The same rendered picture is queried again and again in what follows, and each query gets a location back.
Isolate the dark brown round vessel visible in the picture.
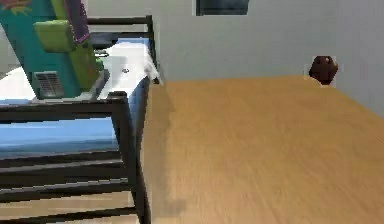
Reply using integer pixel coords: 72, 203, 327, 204
308, 55, 339, 86

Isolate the black framed bed blue mattress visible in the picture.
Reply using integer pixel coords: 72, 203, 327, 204
0, 14, 164, 224

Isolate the teal and green box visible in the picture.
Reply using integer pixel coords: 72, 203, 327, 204
0, 0, 105, 100

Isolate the dark framed wall picture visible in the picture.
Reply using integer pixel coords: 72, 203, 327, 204
195, 0, 250, 17

